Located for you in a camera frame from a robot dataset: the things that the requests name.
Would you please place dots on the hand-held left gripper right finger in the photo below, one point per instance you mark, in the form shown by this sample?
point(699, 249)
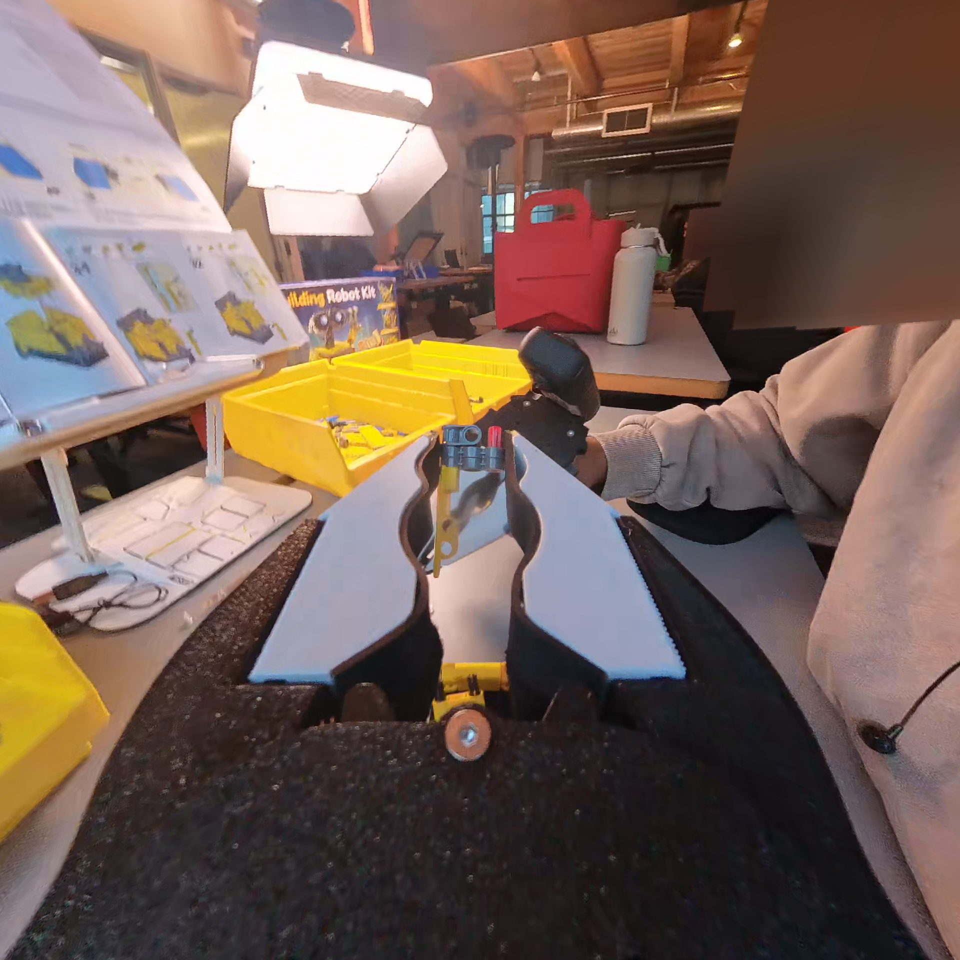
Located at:
point(600, 600)

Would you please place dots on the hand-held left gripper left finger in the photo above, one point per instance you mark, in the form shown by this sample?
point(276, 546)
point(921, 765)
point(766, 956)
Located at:
point(345, 600)

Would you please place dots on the yellow panel grey connector assembly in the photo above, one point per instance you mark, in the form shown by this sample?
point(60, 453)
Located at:
point(465, 454)

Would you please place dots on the yellow plastic bin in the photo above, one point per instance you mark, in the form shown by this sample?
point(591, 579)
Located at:
point(420, 360)
point(277, 427)
point(37, 712)

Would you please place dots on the assorted grey blue small parts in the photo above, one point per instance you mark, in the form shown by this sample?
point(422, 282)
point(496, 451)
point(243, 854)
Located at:
point(360, 435)

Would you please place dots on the person's right forearm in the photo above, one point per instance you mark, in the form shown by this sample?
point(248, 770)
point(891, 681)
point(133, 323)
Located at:
point(735, 442)

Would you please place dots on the grey desk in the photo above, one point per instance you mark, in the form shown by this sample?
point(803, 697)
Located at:
point(735, 577)

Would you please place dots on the person's right hand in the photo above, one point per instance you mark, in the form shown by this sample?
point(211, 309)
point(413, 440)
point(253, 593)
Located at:
point(592, 465)

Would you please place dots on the red tote bag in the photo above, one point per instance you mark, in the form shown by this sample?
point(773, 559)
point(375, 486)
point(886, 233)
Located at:
point(555, 277)

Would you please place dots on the white water bottle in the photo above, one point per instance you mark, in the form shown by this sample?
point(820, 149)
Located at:
point(630, 300)

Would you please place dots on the black wrist rest pad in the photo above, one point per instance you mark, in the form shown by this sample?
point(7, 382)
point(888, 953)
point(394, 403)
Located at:
point(697, 525)

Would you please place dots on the blue robot kit box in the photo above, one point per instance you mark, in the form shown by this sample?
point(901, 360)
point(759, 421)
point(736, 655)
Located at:
point(337, 300)

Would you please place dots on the white book stand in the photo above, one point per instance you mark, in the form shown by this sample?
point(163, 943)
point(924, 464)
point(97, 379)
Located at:
point(67, 517)

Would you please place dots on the white lamp panel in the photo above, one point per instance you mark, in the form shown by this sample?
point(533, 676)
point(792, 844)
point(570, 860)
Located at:
point(322, 135)

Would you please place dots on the white building instruction booklet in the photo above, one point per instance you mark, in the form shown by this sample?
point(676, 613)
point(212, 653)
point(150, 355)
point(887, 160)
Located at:
point(112, 225)

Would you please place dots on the silver ceiling duct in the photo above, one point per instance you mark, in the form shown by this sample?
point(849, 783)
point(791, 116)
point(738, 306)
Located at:
point(690, 116)

